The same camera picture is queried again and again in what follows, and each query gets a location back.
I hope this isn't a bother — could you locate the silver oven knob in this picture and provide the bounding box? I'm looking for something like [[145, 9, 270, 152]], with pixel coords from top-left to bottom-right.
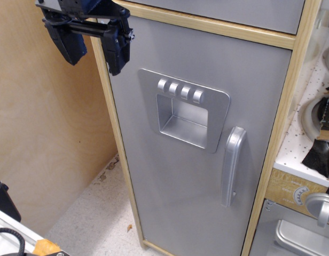
[[305, 193, 329, 228]]

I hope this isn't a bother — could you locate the wooden toy kitchen frame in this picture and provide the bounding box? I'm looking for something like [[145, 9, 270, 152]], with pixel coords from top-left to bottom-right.
[[92, 1, 321, 255]]

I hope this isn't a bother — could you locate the aluminium rail base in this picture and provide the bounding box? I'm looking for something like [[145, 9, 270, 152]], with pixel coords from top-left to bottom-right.
[[0, 211, 43, 255]]

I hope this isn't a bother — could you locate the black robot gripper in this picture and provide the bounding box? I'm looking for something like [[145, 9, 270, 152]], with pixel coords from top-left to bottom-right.
[[35, 1, 135, 76]]

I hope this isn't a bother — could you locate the silver ice dispenser panel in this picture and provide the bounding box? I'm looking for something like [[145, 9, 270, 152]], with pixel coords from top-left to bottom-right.
[[137, 69, 231, 153]]

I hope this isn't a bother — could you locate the white speckled stove top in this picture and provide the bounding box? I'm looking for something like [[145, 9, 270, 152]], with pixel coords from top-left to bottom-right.
[[273, 9, 329, 187]]

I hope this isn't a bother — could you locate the orange tape piece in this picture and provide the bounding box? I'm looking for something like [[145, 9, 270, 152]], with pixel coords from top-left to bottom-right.
[[33, 239, 61, 255]]

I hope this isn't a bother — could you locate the silver upper freezer door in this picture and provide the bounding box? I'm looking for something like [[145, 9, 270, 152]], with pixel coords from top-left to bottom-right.
[[136, 0, 304, 34]]

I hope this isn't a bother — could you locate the black device at left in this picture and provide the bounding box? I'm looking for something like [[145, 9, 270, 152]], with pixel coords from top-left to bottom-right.
[[0, 181, 21, 222]]

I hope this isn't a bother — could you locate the black torn burner piece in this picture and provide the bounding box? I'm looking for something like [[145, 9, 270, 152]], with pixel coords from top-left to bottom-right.
[[301, 87, 329, 179]]

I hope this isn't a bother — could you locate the black braided cable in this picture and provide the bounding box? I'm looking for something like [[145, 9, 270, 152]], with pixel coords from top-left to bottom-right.
[[0, 227, 26, 256]]

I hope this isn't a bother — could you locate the silver oven door handle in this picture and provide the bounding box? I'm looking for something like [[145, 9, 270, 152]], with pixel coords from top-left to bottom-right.
[[275, 220, 329, 255]]

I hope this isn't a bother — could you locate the silver fridge door handle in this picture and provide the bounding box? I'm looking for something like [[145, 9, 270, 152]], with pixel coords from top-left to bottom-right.
[[221, 126, 246, 207]]

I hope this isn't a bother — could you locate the silver oven door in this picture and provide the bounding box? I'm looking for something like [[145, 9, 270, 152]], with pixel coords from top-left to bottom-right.
[[249, 199, 329, 256]]

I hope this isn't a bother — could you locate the silver toy fridge door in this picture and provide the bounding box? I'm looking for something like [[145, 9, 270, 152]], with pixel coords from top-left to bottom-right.
[[111, 17, 291, 255]]

